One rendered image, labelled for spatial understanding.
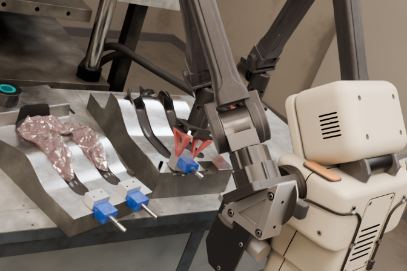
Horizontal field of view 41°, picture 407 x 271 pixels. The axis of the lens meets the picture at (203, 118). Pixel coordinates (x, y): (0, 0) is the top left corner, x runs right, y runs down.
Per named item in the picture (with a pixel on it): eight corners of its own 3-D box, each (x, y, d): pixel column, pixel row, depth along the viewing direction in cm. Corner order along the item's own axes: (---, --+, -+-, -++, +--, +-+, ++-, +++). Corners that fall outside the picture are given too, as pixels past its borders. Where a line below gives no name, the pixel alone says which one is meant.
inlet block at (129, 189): (160, 224, 138) (167, 207, 135) (147, 229, 134) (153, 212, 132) (126, 194, 144) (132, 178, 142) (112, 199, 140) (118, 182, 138)
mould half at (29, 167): (146, 208, 146) (158, 175, 142) (68, 238, 126) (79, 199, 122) (40, 115, 171) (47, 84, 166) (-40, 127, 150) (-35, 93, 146)
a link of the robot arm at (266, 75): (260, 72, 164) (275, 74, 167) (249, 63, 169) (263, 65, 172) (253, 93, 167) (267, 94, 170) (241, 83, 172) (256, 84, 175)
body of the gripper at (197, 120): (173, 123, 148) (183, 98, 146) (201, 128, 154) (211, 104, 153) (186, 133, 143) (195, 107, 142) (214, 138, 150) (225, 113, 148)
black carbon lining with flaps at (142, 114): (205, 163, 164) (215, 137, 160) (160, 165, 154) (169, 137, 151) (154, 105, 188) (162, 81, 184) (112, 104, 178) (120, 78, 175)
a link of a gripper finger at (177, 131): (163, 150, 150) (175, 119, 148) (183, 153, 154) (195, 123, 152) (176, 161, 145) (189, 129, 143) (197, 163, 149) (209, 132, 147)
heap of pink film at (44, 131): (115, 169, 147) (122, 144, 144) (61, 184, 133) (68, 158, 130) (58, 121, 159) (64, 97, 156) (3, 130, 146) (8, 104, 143)
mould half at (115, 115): (223, 193, 166) (239, 156, 161) (150, 199, 151) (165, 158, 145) (151, 109, 201) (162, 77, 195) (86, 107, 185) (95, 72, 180)
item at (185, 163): (206, 187, 145) (214, 169, 144) (192, 186, 142) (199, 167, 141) (181, 166, 155) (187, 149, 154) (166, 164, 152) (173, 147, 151)
